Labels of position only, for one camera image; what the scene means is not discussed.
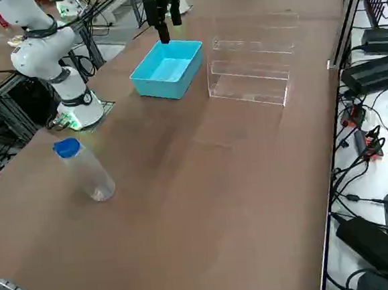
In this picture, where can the clear acrylic rack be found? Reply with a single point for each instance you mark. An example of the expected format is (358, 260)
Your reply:
(249, 80)

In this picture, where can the aluminium camera post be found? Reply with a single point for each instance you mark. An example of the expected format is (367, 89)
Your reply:
(350, 12)

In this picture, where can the red and black power strip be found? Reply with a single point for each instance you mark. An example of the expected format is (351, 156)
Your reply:
(372, 143)

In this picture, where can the white table edge bracket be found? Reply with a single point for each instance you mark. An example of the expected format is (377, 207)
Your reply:
(331, 64)

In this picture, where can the blue plastic bin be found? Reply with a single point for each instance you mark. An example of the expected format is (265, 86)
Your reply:
(164, 70)

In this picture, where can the black power adapter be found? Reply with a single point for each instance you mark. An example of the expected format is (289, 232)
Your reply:
(373, 241)

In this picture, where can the clear tube with blue cap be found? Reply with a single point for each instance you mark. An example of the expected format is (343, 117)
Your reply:
(92, 173)

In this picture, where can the black power brick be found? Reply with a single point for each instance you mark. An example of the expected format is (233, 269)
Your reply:
(373, 72)
(382, 37)

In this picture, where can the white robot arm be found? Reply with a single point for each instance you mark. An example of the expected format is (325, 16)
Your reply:
(36, 56)

